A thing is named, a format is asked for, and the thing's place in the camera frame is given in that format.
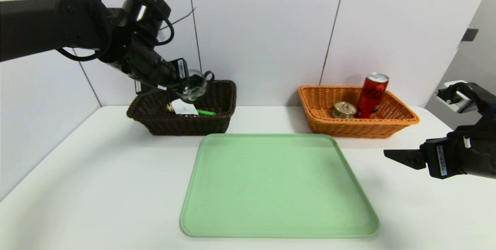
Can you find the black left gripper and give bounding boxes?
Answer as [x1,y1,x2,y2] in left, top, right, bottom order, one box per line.
[134,50,207,95]

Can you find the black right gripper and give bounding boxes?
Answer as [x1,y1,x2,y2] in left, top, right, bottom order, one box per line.
[383,131,496,179]

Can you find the glass cup with black base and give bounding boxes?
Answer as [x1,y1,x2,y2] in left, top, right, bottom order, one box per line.
[176,69,215,102]

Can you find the white pencil case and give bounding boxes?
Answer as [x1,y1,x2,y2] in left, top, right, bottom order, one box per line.
[170,98,199,116]

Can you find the yellow green pasta spoon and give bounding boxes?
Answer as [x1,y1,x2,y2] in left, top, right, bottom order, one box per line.
[166,103,217,116]

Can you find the red soda can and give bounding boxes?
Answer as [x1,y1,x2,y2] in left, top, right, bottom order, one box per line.
[355,72,390,119]

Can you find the tin can with gold lid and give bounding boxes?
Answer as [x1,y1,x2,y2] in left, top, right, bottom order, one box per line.
[332,101,357,119]

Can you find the dark brown wicker basket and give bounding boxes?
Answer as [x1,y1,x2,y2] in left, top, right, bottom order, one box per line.
[126,80,237,136]

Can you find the orange wicker basket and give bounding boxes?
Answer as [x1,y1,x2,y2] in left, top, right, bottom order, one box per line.
[298,85,420,138]

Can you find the light green plastic tray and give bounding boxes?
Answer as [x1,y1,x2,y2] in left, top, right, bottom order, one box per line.
[179,134,380,238]

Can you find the thin black wire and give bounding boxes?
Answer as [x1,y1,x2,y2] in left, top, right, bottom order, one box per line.
[161,7,197,30]

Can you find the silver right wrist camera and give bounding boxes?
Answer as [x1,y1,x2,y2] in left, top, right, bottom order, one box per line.
[436,80,496,114]

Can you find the black wall fixture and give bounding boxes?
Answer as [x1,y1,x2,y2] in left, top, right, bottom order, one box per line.
[460,29,478,43]

